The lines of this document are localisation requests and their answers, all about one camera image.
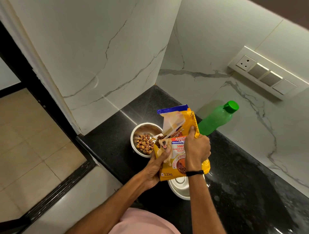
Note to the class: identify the black wristband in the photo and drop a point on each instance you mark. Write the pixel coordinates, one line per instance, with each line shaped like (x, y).
(194, 173)

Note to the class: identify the yellow dog food bag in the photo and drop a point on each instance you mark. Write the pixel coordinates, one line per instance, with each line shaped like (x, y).
(177, 147)

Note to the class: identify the person's right hand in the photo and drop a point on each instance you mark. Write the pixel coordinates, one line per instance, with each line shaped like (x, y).
(196, 149)

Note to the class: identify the person's left hand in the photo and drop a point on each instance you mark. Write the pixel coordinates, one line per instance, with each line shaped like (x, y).
(154, 170)

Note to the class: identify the person's right forearm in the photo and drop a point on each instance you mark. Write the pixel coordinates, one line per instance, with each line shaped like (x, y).
(205, 207)

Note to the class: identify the white base cabinet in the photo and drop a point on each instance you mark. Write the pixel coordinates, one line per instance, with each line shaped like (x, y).
(79, 202)

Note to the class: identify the white wall switch panel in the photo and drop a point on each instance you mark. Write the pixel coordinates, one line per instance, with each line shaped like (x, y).
(260, 72)

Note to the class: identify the brown cabinet door with sheet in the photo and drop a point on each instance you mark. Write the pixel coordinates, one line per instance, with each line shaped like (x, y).
(289, 9)

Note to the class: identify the green plastic water bottle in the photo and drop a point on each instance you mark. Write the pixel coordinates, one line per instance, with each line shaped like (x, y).
(214, 119)

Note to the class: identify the black stone threshold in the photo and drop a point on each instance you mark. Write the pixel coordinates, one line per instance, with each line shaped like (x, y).
(58, 190)

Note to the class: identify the round steel bowl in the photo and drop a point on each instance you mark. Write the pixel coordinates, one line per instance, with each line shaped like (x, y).
(179, 188)
(142, 129)

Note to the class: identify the person's left forearm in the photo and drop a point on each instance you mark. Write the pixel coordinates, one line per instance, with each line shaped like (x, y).
(108, 209)

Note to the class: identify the person's pink shirt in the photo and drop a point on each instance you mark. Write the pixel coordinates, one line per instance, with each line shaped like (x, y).
(144, 221)

